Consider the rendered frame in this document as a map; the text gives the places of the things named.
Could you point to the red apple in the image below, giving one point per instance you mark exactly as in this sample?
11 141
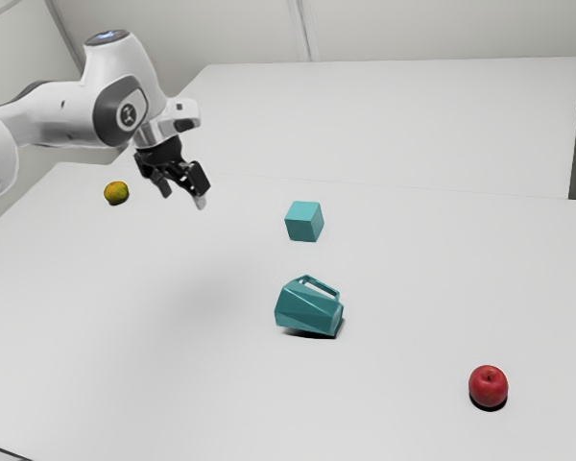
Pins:
488 385

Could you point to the teal faceted mug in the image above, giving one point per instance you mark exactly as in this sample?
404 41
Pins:
307 309

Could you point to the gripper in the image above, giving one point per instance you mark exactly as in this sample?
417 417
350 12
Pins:
162 156

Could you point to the teal cube block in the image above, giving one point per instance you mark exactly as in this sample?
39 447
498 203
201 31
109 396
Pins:
303 222

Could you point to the yellow-green citrus fruit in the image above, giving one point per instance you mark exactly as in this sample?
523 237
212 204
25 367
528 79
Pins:
115 192

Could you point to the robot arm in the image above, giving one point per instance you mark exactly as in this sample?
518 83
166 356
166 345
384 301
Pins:
53 115

